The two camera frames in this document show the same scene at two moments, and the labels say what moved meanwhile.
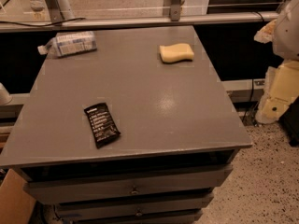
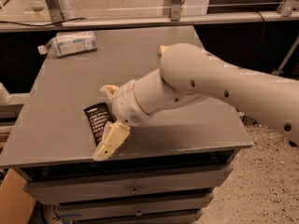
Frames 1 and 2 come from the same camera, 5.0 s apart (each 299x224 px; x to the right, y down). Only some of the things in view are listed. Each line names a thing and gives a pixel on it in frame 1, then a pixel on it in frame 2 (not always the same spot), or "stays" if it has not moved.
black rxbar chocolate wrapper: x=102 y=123 stays
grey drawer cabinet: x=138 y=131 stays
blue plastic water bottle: x=69 y=43 stays
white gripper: x=287 y=35 → x=127 y=105
